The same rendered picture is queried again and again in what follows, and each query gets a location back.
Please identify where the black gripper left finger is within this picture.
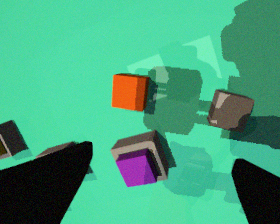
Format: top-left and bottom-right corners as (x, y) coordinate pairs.
(0, 141), (93, 224)

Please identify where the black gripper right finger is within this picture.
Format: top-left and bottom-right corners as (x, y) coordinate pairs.
(232, 159), (280, 224)

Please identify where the yellow button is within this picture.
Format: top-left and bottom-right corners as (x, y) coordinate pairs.
(0, 121), (26, 160)

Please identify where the orange block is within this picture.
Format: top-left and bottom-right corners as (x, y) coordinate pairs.
(112, 73), (149, 112)

